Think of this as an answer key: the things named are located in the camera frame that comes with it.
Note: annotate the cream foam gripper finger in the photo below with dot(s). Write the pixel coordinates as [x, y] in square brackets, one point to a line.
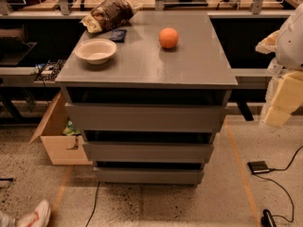
[284, 96]
[268, 44]

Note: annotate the grey drawer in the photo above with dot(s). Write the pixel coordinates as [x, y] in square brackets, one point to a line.
[126, 117]
[148, 176]
[148, 153]

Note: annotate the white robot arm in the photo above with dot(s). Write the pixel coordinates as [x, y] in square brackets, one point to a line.
[289, 49]

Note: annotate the grey drawer cabinet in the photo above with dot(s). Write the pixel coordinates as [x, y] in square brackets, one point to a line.
[193, 73]

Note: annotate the grey top drawer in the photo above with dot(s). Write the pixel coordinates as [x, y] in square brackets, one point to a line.
[126, 117]

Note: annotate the grey bottom drawer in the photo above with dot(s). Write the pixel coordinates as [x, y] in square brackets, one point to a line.
[148, 176]

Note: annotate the black power adapter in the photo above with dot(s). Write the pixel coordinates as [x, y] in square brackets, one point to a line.
[258, 167]

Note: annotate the orange fruit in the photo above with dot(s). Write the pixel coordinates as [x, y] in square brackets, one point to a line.
[168, 37]

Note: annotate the black plug device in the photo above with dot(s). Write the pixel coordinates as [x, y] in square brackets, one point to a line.
[267, 219]

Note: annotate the dark blue snack packet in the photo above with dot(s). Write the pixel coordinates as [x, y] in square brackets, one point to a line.
[118, 35]

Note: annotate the brown chip bag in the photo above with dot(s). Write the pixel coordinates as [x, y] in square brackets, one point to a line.
[110, 14]

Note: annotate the white paper bowl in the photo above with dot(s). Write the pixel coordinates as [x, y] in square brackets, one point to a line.
[96, 51]

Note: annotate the green packet in box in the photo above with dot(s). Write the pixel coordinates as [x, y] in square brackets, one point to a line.
[70, 130]

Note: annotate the black patterned notebook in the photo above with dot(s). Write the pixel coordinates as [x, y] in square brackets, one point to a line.
[50, 71]

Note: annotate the cardboard box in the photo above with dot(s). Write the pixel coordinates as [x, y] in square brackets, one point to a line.
[62, 149]

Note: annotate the white red sneaker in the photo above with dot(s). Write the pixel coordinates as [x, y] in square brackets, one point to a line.
[39, 217]

